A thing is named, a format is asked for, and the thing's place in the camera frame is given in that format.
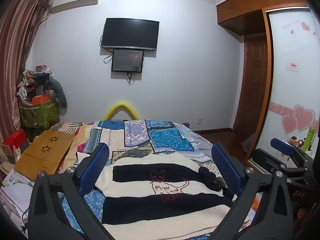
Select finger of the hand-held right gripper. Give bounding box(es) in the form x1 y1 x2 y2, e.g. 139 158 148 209
271 137 315 167
251 148 309 184

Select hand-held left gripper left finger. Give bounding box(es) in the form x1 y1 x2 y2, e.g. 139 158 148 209
27 142 118 240

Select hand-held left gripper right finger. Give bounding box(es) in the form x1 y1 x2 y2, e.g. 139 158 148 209
207 143 294 240

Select black and cream striped sweater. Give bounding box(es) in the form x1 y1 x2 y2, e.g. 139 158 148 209
95 152 250 240

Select small toy figures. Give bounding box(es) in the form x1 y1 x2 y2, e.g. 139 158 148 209
287 135 304 148

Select grey cloth bundle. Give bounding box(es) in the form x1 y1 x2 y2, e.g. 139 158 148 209
241 132 258 153

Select green bottle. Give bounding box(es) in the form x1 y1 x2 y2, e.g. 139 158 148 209
301 127 316 153

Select peach floral blanket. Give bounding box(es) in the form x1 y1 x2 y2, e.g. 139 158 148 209
74 124 102 162

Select grey bed sheet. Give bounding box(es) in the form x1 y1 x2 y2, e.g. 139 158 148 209
185 125 218 155

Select striped beige cloth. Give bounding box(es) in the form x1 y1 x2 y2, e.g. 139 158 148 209
51 122 83 136

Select wooden lap desk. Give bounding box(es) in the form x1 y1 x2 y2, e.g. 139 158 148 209
14 130 75 182

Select white heart-sticker wardrobe door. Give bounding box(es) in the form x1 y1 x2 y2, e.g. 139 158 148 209
250 6 320 160

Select brown wooden door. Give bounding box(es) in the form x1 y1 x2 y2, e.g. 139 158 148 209
234 34 269 140

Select blue patchwork bedspread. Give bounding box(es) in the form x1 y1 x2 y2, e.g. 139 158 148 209
57 119 250 240

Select yellow foam tube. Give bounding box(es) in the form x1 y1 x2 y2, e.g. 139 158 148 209
103 102 139 120

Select red label sticker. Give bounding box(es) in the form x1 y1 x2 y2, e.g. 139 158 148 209
286 60 300 72

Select red box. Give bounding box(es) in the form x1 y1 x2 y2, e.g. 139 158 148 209
1 130 29 155

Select pile of papers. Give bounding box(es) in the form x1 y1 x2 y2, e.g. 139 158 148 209
0 162 35 228

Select orange box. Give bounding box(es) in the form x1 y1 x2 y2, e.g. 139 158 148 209
32 94 50 105

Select pile of clutter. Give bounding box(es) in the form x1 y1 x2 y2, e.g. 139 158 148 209
17 65 54 100

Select small black monitor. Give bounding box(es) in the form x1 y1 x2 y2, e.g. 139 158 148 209
111 49 145 72

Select striped brown curtain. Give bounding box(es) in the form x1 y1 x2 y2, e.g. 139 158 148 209
0 0 53 155

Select wooden overhead cabinet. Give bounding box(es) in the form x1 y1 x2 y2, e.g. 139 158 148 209
217 0 313 37

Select black wall television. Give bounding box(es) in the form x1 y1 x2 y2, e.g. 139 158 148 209
101 18 160 51

